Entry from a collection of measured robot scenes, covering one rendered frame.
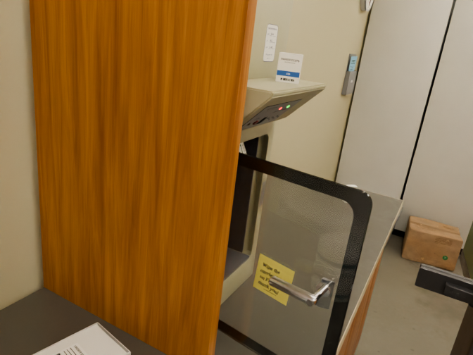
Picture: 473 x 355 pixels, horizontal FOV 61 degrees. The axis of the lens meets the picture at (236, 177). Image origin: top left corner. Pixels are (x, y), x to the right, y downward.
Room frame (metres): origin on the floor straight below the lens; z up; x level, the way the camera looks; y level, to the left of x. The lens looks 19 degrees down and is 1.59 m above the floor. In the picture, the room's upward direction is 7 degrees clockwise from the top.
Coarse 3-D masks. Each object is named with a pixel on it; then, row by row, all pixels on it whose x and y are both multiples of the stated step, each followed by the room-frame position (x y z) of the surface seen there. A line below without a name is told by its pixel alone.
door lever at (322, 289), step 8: (272, 280) 0.60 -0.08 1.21; (280, 280) 0.60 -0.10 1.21; (280, 288) 0.59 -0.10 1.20; (288, 288) 0.58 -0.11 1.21; (296, 288) 0.58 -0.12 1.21; (320, 288) 0.59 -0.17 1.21; (328, 288) 0.59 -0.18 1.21; (296, 296) 0.57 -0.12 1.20; (304, 296) 0.56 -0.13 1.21; (312, 296) 0.56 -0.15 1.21; (320, 296) 0.58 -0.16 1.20; (312, 304) 0.55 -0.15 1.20
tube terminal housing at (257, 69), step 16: (272, 0) 0.93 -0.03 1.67; (288, 0) 1.00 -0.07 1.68; (256, 16) 0.87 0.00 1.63; (272, 16) 0.94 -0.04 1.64; (288, 16) 1.02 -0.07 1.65; (256, 32) 0.88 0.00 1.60; (288, 32) 1.03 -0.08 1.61; (256, 48) 0.89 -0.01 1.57; (256, 64) 0.89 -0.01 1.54; (272, 64) 0.97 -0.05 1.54; (256, 128) 0.93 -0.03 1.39; (272, 128) 1.02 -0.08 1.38
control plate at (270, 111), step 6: (288, 102) 0.83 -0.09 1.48; (294, 102) 0.88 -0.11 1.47; (264, 108) 0.74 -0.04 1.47; (270, 108) 0.78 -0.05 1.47; (276, 108) 0.81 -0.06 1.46; (282, 108) 0.86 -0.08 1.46; (288, 108) 0.91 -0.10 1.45; (258, 114) 0.75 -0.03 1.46; (264, 114) 0.79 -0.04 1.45; (270, 114) 0.83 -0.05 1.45; (276, 114) 0.88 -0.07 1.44; (252, 120) 0.77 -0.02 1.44; (264, 120) 0.85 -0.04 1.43; (270, 120) 0.91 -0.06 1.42; (246, 126) 0.79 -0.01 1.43; (252, 126) 0.83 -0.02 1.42
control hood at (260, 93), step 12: (252, 84) 0.78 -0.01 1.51; (264, 84) 0.80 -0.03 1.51; (276, 84) 0.83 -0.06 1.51; (288, 84) 0.86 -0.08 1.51; (300, 84) 0.89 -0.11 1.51; (312, 84) 0.93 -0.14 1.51; (324, 84) 0.98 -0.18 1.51; (252, 96) 0.71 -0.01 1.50; (264, 96) 0.70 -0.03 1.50; (276, 96) 0.72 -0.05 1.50; (288, 96) 0.78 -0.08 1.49; (300, 96) 0.87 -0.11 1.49; (312, 96) 0.97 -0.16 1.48; (252, 108) 0.71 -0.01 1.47
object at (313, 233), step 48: (240, 192) 0.71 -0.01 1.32; (288, 192) 0.65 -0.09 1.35; (336, 192) 0.60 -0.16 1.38; (240, 240) 0.70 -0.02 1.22; (288, 240) 0.64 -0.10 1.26; (336, 240) 0.60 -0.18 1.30; (240, 288) 0.69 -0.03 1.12; (336, 288) 0.59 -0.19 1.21; (240, 336) 0.68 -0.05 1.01; (288, 336) 0.62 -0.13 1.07; (336, 336) 0.57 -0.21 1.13
